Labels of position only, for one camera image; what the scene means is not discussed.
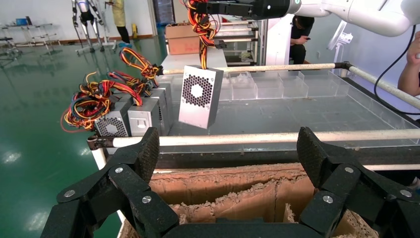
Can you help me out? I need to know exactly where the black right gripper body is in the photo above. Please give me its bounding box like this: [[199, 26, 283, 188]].
[[253, 0, 291, 20]]

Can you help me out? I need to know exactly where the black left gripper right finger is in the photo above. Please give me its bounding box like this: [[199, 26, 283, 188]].
[[297, 127, 418, 237]]

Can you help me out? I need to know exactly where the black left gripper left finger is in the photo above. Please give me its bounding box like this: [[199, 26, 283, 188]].
[[56, 127, 179, 238]]

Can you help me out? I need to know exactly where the silver power supply with wires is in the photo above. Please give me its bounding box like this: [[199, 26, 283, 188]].
[[119, 45, 174, 127], [178, 0, 227, 130], [107, 69, 170, 135], [60, 71, 133, 138], [98, 80, 162, 137]]

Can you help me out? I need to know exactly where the bare person forearm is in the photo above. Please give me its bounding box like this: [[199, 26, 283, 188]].
[[397, 31, 420, 98]]

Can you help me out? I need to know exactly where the white shelf rack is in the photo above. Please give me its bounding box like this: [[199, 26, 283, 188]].
[[213, 19, 263, 64]]

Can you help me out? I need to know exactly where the seated person in black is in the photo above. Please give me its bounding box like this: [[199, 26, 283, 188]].
[[289, 15, 315, 65]]

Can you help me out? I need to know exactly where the cardboard box with red print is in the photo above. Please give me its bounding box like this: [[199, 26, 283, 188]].
[[165, 22, 202, 56]]

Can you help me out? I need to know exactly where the white pipe table leg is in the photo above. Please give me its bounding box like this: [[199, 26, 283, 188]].
[[91, 148, 109, 170]]

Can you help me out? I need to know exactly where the dark blue crate stack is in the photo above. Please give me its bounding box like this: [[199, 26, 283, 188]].
[[153, 0, 175, 25]]

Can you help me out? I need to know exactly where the clear crumpled plastic bag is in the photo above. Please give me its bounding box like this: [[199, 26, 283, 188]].
[[229, 72, 253, 83]]

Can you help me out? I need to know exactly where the white work table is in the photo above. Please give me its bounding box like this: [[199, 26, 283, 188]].
[[160, 47, 228, 70]]

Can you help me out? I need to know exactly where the white standing fan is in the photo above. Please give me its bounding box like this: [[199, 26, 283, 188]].
[[327, 20, 354, 74]]

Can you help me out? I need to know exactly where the clear acrylic compartment tray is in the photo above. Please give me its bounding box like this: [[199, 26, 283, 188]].
[[164, 69, 420, 147]]

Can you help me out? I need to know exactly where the torn cardboard divider box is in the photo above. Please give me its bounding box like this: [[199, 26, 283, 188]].
[[118, 162, 379, 238]]

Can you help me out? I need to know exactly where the person in yellow coat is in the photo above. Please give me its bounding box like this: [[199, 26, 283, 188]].
[[104, 0, 131, 48]]

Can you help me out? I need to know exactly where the grey humanoid robot on stand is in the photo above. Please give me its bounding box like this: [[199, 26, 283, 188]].
[[70, 0, 115, 55]]

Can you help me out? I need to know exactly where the white pipe rail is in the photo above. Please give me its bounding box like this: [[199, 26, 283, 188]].
[[341, 61, 420, 111], [362, 163, 420, 172], [87, 128, 420, 151], [162, 62, 350, 75]]

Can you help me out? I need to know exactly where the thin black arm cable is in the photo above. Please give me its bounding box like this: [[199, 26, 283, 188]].
[[373, 24, 420, 116]]

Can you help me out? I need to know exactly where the metal frame table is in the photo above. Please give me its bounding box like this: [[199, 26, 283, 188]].
[[0, 16, 63, 57]]

